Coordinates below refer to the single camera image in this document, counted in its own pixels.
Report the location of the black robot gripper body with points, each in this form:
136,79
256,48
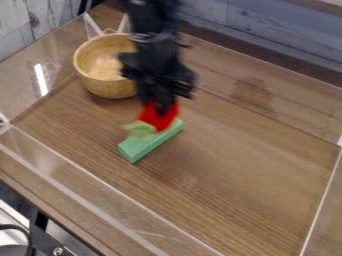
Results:
155,65

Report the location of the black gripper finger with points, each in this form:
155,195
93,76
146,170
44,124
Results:
164,100
146,92

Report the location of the red plush strawberry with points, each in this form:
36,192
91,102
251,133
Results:
150,122

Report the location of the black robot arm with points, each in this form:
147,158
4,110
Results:
152,18

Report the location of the wooden bowl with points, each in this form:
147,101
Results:
99,68

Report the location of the green rectangular block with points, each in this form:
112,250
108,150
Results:
134,149

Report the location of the clear acrylic tray wall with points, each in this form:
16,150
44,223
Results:
243,185

